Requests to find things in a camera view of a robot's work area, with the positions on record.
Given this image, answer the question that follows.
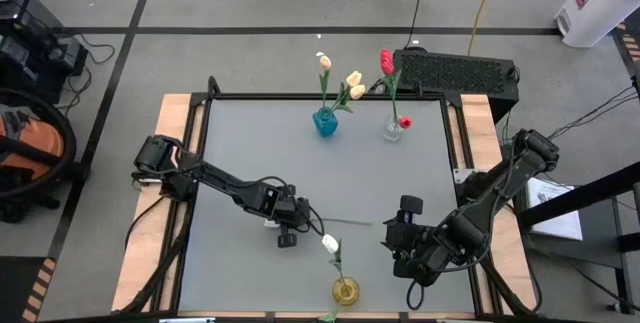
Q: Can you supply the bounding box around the wooden table side board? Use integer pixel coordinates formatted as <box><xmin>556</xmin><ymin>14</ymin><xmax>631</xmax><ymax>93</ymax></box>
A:
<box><xmin>459</xmin><ymin>93</ymin><xmax>539</xmax><ymax>313</ymax></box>
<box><xmin>110</xmin><ymin>93</ymin><xmax>194</xmax><ymax>313</ymax></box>

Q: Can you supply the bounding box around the black perforated computer case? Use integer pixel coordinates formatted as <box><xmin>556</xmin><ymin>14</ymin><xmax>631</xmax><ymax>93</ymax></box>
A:
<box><xmin>388</xmin><ymin>48</ymin><xmax>521</xmax><ymax>124</ymax></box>

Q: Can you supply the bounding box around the cream artificial tulip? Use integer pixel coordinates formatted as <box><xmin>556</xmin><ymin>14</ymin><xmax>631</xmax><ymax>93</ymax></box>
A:
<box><xmin>332</xmin><ymin>84</ymin><xmax>367</xmax><ymax>115</ymax></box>
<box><xmin>333</xmin><ymin>70</ymin><xmax>364</xmax><ymax>114</ymax></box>
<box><xmin>317</xmin><ymin>54</ymin><xmax>334</xmax><ymax>114</ymax></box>

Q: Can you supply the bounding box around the black floor cable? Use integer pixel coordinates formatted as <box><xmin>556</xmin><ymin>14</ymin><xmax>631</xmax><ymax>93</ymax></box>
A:
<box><xmin>404</xmin><ymin>0</ymin><xmax>429</xmax><ymax>49</ymax></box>

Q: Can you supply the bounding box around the white bin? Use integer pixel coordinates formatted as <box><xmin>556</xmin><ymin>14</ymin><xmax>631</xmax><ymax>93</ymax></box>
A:
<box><xmin>553</xmin><ymin>0</ymin><xmax>640</xmax><ymax>49</ymax></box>

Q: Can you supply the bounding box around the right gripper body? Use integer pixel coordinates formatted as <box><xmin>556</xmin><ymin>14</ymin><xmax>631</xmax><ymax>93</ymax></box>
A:
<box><xmin>381</xmin><ymin>194</ymin><xmax>436</xmax><ymax>280</ymax></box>

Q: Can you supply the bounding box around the white paper manual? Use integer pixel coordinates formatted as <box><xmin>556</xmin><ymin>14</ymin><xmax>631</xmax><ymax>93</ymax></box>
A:
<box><xmin>524</xmin><ymin>177</ymin><xmax>585</xmax><ymax>242</ymax></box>

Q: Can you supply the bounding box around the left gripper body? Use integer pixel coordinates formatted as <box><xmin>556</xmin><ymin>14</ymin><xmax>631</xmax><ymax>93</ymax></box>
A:
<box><xmin>263</xmin><ymin>185</ymin><xmax>312</xmax><ymax>249</ymax></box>

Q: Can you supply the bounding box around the yellow floor cable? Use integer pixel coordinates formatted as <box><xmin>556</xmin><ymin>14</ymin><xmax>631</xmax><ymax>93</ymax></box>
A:
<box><xmin>467</xmin><ymin>0</ymin><xmax>501</xmax><ymax>57</ymax></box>

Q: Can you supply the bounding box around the black metal stand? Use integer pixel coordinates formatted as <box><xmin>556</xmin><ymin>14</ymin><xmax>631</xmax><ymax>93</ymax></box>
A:
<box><xmin>517</xmin><ymin>160</ymin><xmax>640</xmax><ymax>314</ymax></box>

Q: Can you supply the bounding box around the orange and black vacuum cleaner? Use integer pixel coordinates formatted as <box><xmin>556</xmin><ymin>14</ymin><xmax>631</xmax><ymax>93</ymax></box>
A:
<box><xmin>0</xmin><ymin>87</ymin><xmax>79</xmax><ymax>224</ymax></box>

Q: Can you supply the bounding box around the clear glass vase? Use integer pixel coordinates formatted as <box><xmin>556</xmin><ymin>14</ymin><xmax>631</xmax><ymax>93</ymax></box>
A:
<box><xmin>382</xmin><ymin>112</ymin><xmax>406</xmax><ymax>142</ymax></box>

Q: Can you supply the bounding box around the black metal table frame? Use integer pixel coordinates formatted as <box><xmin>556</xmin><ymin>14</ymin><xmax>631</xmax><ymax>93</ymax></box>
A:
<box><xmin>117</xmin><ymin>75</ymin><xmax>544</xmax><ymax>323</ymax></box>

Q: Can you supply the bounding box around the blue glass vase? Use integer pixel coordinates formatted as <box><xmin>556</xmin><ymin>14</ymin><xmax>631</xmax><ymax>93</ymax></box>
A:
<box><xmin>312</xmin><ymin>106</ymin><xmax>340</xmax><ymax>138</ymax></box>

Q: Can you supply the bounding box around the yellow glass vase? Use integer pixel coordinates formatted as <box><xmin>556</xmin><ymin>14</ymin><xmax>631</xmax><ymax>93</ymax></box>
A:
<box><xmin>332</xmin><ymin>276</ymin><xmax>361</xmax><ymax>307</ymax></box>

